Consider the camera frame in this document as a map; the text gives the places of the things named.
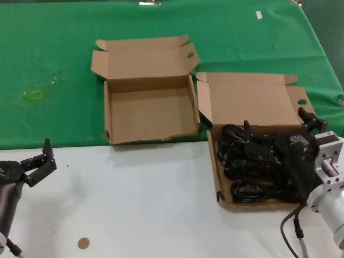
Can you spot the cardboard box with oval hole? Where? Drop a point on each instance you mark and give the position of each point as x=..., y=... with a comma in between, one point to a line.
x=150, y=113

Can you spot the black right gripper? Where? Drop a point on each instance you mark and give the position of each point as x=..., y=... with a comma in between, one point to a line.
x=295, y=153

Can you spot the brown round cardboard disc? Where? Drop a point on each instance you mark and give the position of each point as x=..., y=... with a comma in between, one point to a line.
x=83, y=243

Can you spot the white paper label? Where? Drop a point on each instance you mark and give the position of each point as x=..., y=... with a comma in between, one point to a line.
x=259, y=14

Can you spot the metal tablecloth clamp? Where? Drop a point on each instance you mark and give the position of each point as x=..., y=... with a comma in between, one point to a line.
x=149, y=3
x=295, y=1

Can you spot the green tablecloth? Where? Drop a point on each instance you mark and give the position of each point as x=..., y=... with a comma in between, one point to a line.
x=53, y=40

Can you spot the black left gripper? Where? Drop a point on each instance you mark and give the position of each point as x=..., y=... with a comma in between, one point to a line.
x=8, y=172

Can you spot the cardboard box with round hole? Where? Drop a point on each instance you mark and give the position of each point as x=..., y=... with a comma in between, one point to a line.
x=250, y=102

